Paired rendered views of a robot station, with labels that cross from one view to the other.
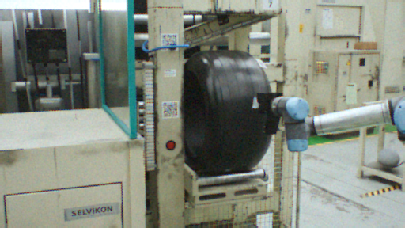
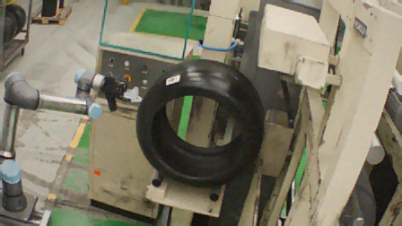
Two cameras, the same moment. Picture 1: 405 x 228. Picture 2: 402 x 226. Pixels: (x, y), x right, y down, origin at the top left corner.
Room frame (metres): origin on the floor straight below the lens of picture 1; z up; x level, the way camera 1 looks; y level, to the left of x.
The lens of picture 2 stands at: (2.93, -1.76, 2.07)
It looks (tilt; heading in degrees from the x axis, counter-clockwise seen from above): 24 degrees down; 114
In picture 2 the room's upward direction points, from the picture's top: 11 degrees clockwise
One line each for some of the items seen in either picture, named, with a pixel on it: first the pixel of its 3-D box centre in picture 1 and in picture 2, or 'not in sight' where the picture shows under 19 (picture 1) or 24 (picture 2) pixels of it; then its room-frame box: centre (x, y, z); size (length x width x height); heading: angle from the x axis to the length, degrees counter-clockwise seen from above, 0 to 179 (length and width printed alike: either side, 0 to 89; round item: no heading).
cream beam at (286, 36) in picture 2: (219, 1); (290, 37); (2.49, -0.09, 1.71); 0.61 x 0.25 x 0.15; 110
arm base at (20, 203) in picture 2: not in sight; (13, 195); (1.57, -0.82, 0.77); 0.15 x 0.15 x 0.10
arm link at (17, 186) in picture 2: not in sight; (11, 176); (1.56, -0.82, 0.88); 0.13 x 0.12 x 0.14; 157
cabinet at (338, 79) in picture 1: (342, 92); not in sight; (6.87, -2.10, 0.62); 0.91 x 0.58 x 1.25; 120
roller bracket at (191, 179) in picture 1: (182, 172); not in sight; (2.11, 0.09, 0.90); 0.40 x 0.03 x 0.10; 20
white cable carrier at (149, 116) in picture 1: (149, 115); not in sight; (2.01, 0.23, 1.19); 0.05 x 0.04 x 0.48; 20
